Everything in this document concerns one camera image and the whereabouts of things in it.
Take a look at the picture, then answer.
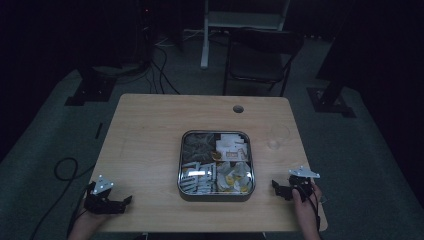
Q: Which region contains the pile of dark clear packets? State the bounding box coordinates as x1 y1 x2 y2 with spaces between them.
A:
182 132 217 164

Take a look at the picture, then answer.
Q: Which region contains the right hand-held gripper cable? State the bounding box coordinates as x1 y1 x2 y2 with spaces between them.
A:
297 185 322 232

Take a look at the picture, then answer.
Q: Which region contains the pile of yellow white packets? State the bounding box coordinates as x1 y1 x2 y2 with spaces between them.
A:
216 161 254 194

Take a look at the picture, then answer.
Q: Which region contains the white desk frame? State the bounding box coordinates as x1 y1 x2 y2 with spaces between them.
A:
200 0 291 70

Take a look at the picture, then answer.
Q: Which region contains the black floor cable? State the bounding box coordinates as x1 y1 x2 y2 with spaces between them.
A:
29 156 96 240

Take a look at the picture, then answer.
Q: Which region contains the black folding chair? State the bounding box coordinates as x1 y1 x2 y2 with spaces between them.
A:
222 27 305 98

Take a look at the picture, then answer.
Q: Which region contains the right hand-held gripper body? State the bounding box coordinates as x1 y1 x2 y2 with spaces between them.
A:
287 165 321 203

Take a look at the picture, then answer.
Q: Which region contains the dark equipment tower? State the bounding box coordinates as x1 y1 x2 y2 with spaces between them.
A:
132 0 155 66

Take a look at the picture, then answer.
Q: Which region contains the left hand-held gripper cable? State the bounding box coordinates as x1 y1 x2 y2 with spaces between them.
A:
65 182 96 240

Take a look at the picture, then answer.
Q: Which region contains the person's left hand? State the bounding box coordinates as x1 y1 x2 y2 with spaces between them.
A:
74 199 113 234

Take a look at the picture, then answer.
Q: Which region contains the black cable bundle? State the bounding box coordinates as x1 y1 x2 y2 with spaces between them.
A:
146 43 181 96

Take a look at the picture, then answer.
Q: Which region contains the pile of white orange packets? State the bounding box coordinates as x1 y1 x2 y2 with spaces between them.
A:
215 133 251 162

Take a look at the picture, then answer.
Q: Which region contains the black stand base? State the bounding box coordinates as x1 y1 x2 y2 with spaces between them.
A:
306 87 357 119
64 66 118 107

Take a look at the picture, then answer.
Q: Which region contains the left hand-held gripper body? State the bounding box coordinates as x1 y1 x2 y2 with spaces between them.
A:
83 173 125 215

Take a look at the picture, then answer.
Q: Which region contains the hand-held gripper cable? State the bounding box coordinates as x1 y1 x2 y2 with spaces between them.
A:
297 185 322 232
65 182 96 240

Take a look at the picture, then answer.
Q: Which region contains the clear lid with gold knob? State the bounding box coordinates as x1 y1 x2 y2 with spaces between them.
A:
179 130 256 197

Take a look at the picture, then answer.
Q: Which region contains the clear glass cup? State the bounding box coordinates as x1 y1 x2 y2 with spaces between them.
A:
266 123 291 151

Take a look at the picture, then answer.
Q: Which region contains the white cable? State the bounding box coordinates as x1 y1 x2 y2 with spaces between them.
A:
154 29 205 48

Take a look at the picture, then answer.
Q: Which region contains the person's right hand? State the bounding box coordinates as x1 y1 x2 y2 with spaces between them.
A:
291 182 324 219

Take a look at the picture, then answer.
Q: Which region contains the dark square compartment box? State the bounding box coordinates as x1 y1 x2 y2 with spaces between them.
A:
176 129 257 203

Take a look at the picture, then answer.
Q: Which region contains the pile of white stick sachets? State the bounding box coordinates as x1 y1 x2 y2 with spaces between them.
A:
179 161 218 195

